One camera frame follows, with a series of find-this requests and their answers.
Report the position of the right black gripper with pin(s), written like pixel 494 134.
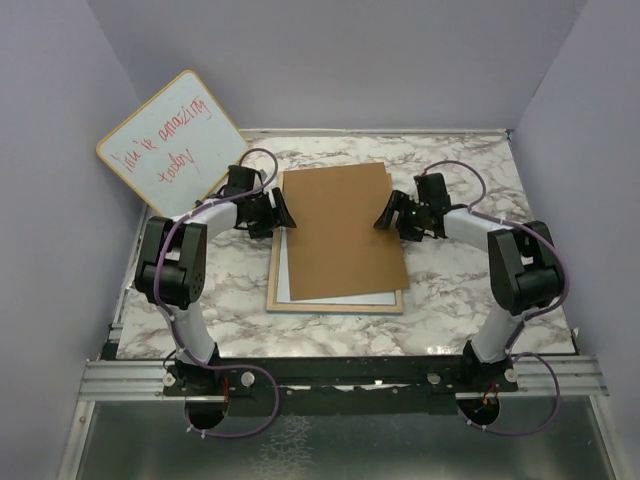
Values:
pixel 397 202

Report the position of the blue wooden photo frame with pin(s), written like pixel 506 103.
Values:
pixel 335 305

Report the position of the brown cardboard backing board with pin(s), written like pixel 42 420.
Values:
pixel 334 250

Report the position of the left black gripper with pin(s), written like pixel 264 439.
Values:
pixel 277 218

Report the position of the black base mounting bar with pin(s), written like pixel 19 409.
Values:
pixel 315 386

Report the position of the small whiteboard with red writing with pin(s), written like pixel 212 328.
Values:
pixel 175 148

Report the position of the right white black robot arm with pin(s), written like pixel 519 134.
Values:
pixel 527 277

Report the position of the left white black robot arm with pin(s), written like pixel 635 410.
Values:
pixel 171 267

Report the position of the hot air balloon photo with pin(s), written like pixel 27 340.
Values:
pixel 340 297

